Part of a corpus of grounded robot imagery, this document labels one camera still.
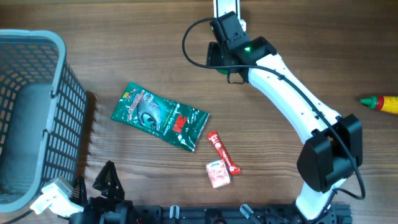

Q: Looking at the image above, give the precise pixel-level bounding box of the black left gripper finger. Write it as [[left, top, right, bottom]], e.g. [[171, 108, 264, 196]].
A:
[[70, 176, 88, 205], [92, 161, 125, 202]]

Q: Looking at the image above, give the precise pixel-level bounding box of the green lid jar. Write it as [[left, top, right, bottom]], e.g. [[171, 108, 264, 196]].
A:
[[216, 68, 228, 75]]

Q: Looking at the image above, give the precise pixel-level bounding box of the green 3M gloves package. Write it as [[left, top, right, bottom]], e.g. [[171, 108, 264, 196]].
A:
[[111, 82, 210, 152]]

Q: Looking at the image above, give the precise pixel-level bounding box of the red small snack box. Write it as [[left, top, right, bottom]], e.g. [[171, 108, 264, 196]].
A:
[[206, 160, 231, 189]]

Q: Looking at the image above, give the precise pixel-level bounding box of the red stick sachet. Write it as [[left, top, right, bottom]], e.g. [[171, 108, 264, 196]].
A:
[[206, 130, 242, 176]]

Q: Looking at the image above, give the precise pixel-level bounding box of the orange sauce bottle green cap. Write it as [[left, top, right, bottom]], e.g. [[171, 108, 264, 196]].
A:
[[360, 96, 398, 114]]

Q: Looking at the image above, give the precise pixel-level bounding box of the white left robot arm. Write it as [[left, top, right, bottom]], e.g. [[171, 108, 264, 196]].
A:
[[67, 161, 142, 224]]

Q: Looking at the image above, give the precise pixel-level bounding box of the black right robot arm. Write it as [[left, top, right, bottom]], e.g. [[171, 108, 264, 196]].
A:
[[206, 11, 366, 223]]

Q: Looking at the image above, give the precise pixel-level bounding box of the white barcode scanner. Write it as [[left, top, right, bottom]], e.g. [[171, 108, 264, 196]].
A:
[[213, 0, 241, 19]]

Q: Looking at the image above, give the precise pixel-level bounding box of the grey plastic mesh basket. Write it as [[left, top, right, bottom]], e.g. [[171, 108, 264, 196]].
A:
[[1, 29, 87, 213]]

